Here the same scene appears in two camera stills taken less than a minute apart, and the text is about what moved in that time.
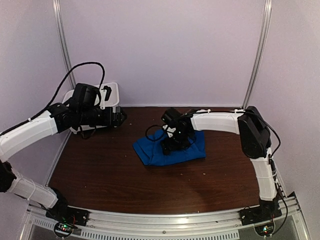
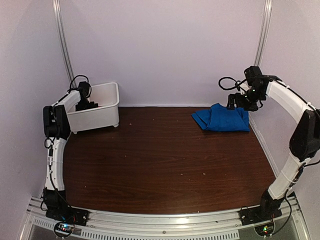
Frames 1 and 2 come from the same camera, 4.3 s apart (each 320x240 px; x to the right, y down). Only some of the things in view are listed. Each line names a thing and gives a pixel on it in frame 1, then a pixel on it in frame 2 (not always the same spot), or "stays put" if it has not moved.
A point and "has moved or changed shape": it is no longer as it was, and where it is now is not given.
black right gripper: (169, 147) → (254, 107)
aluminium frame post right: (267, 13) stays put
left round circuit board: (63, 229) stays put
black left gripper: (116, 122) → (93, 106)
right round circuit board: (264, 230) stays put
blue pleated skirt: (150, 149) has moved or changed shape
